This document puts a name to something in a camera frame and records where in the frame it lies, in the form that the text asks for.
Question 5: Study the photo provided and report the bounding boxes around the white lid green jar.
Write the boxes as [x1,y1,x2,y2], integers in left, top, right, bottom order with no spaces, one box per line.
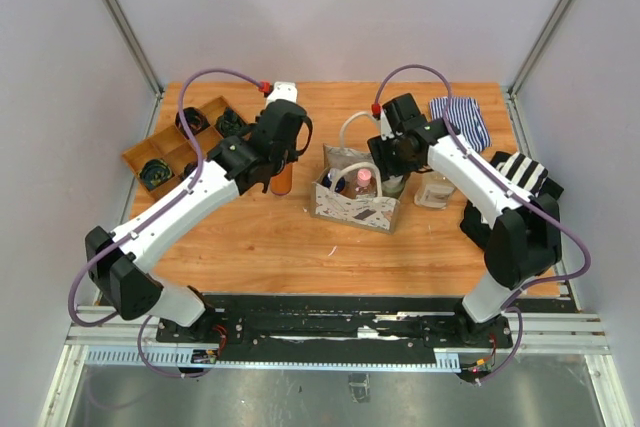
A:
[381,175,410,199]

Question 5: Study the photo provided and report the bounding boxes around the right aluminium frame post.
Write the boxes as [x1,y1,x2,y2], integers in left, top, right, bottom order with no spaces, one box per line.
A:
[508,0,609,93]

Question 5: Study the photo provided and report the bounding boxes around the aluminium frame post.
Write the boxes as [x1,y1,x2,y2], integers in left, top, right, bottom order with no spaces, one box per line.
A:
[102,0,164,98]
[508,0,609,93]

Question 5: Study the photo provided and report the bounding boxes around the small black rolled item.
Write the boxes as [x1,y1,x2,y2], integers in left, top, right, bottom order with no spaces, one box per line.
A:
[180,162,197,180]

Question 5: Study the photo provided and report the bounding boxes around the blue white striped cloth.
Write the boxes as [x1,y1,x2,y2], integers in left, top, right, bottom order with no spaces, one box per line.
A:
[428,96,491,153]

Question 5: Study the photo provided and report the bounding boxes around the black and white striped cloth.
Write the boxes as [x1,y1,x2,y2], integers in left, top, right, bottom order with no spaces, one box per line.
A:
[490,151,549,196]

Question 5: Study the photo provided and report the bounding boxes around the white cap clear square bottle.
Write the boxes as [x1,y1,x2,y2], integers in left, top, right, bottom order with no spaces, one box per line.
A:
[414,171,456,210]

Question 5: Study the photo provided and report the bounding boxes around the rolled black belt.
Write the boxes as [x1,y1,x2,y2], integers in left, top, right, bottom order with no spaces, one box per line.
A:
[174,107,210,138]

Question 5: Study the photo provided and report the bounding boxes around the rolled dark blue-yellow belt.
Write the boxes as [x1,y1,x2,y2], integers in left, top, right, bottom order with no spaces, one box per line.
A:
[138,159,173,190]

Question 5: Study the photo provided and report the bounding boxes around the rolled dark green belt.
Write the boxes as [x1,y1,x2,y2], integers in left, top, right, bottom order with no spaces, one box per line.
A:
[215,107,247,138]

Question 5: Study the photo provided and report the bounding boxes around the grey slotted cable duct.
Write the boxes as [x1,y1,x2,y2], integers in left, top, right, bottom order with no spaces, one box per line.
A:
[85,346,462,373]

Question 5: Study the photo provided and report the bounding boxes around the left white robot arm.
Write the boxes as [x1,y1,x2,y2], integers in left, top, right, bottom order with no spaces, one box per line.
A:
[85,82,313,343]

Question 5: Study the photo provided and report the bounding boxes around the orange bottle blue cap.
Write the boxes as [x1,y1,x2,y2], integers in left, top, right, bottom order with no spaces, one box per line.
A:
[270,163,293,196]

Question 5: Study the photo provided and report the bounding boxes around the patterned canvas tote bag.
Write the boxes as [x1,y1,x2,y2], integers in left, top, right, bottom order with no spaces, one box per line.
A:
[310,111,405,234]

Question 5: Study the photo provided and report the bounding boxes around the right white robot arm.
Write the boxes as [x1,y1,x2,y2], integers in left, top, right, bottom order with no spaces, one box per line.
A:
[367,94,561,347]

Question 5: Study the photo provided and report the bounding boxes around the left aluminium frame post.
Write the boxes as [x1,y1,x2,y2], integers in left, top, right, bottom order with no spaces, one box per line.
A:
[102,0,164,98]

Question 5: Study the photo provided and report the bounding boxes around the blue collar orange spray bottle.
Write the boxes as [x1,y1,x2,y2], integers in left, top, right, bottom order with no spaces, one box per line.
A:
[321,169,347,194]

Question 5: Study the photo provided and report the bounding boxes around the pink cap clear bottle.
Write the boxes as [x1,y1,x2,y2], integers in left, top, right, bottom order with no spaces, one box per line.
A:
[352,168,377,199]

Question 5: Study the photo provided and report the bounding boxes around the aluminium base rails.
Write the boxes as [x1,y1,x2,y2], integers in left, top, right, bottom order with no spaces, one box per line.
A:
[66,312,609,353]

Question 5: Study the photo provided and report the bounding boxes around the wooden compartment tray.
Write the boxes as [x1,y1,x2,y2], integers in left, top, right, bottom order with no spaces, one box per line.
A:
[122,97,247,201]

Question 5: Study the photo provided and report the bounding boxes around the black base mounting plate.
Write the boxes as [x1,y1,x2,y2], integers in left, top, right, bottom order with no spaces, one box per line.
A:
[155,294,513,348]

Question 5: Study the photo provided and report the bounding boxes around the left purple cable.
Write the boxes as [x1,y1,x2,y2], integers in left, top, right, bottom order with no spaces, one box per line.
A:
[67,68,271,380]

